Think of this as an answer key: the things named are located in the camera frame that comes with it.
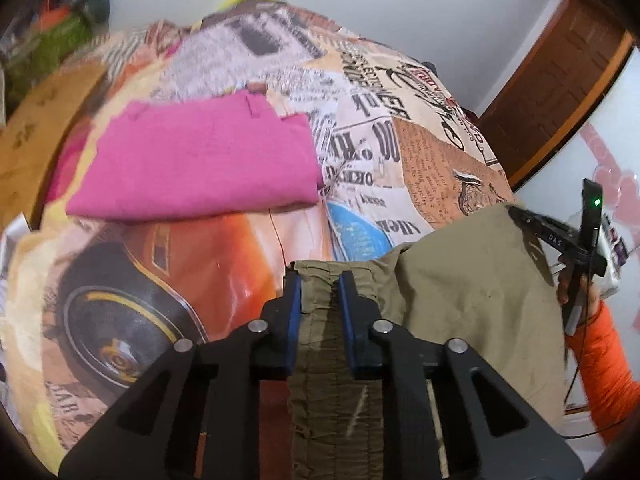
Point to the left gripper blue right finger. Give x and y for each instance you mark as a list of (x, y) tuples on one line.
[(447, 414)]

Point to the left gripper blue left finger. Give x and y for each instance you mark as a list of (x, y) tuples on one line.
[(194, 414)]

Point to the olive green pants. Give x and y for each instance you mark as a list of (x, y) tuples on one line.
[(481, 279)]

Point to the orange sleeve right forearm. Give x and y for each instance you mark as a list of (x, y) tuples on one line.
[(612, 392)]

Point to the right hand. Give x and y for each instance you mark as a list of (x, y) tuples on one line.
[(588, 294)]

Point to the newspaper print bedspread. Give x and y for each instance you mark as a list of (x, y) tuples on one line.
[(89, 304)]

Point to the pink folded garment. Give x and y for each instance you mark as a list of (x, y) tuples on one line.
[(198, 159)]

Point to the wooden lap desk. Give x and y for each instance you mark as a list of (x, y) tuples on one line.
[(33, 137)]

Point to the pile of clothes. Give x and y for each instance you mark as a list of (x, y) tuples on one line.
[(32, 18)]

